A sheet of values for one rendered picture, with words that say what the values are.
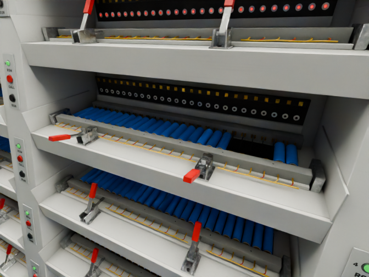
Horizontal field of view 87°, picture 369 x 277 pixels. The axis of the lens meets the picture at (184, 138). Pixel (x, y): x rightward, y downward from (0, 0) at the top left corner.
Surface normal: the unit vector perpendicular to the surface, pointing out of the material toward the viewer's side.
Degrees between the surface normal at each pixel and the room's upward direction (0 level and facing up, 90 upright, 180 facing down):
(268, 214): 106
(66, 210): 16
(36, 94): 90
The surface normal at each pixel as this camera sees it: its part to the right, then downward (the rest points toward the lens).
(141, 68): -0.41, 0.46
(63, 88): 0.91, 0.20
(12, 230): -0.01, -0.87
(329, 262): -0.39, 0.21
